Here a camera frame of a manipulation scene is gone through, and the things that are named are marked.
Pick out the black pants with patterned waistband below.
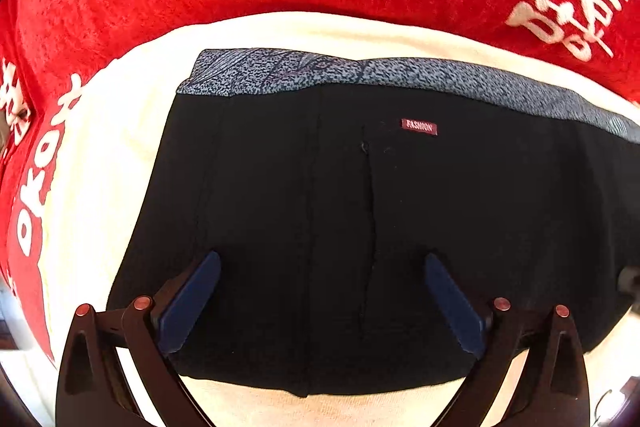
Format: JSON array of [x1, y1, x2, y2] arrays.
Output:
[[107, 49, 639, 396]]

